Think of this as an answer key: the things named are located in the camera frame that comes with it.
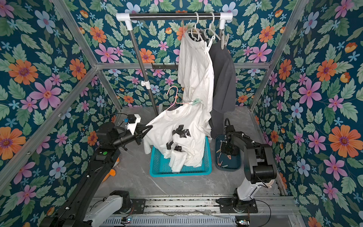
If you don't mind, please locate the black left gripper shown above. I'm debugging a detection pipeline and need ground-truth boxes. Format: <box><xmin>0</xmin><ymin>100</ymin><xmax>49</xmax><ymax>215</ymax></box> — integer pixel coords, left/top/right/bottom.
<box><xmin>111</xmin><ymin>125</ymin><xmax>152</xmax><ymax>149</ymax></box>

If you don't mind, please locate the white garment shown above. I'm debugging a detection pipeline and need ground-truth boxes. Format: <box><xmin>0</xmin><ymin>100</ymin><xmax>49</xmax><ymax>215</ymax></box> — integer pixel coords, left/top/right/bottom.
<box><xmin>143</xmin><ymin>103</ymin><xmax>211</xmax><ymax>173</ymax></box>
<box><xmin>178</xmin><ymin>34</ymin><xmax>214</xmax><ymax>113</ymax></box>

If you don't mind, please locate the pink wire hanger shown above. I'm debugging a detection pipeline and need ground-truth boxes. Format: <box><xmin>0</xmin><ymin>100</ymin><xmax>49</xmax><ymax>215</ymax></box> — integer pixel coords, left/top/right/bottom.
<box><xmin>166</xmin><ymin>86</ymin><xmax>189</xmax><ymax>111</ymax></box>

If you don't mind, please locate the mint green clothespin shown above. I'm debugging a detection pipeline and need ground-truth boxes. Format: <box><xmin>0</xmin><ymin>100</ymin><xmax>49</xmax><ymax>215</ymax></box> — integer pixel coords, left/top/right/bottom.
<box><xmin>190</xmin><ymin>98</ymin><xmax>202</xmax><ymax>106</ymax></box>

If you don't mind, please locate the dark grey t-shirt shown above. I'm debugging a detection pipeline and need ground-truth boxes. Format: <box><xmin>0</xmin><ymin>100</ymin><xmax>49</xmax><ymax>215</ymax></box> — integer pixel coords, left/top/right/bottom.
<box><xmin>209</xmin><ymin>41</ymin><xmax>236</xmax><ymax>139</ymax></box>

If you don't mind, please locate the white plastic hanger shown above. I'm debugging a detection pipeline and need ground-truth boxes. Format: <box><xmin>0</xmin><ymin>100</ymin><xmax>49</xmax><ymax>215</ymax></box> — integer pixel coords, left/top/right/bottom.
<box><xmin>186</xmin><ymin>12</ymin><xmax>204</xmax><ymax>42</ymax></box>
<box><xmin>201</xmin><ymin>12</ymin><xmax>221</xmax><ymax>42</ymax></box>

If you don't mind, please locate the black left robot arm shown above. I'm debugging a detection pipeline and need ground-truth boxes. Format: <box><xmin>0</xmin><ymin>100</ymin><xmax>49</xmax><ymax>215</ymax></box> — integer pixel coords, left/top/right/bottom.
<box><xmin>40</xmin><ymin>114</ymin><xmax>152</xmax><ymax>227</ymax></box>

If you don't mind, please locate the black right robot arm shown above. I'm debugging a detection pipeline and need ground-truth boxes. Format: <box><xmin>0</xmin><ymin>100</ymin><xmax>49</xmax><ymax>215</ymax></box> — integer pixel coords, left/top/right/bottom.
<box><xmin>217</xmin><ymin>118</ymin><xmax>278</xmax><ymax>207</ymax></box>

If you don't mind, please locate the dark teal clothespin tray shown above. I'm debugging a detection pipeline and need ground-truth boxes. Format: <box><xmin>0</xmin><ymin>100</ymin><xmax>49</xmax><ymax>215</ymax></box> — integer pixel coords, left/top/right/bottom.
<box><xmin>215</xmin><ymin>135</ymin><xmax>242</xmax><ymax>172</ymax></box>

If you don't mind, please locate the teal laundry basket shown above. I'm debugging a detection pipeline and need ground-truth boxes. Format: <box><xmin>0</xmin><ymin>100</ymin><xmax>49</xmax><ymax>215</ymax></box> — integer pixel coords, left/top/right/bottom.
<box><xmin>149</xmin><ymin>137</ymin><xmax>212</xmax><ymax>177</ymax></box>

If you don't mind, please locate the orange shark plush toy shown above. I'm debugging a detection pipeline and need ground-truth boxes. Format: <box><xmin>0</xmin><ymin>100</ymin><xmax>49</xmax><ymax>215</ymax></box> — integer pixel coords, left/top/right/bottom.
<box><xmin>102</xmin><ymin>158</ymin><xmax>120</xmax><ymax>182</ymax></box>

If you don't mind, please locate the white steel clothes rack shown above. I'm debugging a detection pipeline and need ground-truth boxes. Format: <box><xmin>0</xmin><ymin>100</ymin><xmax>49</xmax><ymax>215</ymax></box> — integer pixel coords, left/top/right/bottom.
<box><xmin>116</xmin><ymin>12</ymin><xmax>233</xmax><ymax>115</ymax></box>

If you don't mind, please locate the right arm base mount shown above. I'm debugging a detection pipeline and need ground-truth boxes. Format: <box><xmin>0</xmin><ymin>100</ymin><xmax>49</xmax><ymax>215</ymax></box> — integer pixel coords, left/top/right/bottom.
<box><xmin>216</xmin><ymin>198</ymin><xmax>258</xmax><ymax>214</ymax></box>

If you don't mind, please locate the black wall hook rail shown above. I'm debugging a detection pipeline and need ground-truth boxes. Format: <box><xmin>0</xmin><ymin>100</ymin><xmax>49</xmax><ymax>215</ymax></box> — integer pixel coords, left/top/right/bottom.
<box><xmin>151</xmin><ymin>63</ymin><xmax>178</xmax><ymax>70</ymax></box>

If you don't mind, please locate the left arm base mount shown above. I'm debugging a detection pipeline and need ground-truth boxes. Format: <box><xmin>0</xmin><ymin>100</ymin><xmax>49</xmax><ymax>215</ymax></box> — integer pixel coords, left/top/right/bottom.
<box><xmin>113</xmin><ymin>198</ymin><xmax>146</xmax><ymax>215</ymax></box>

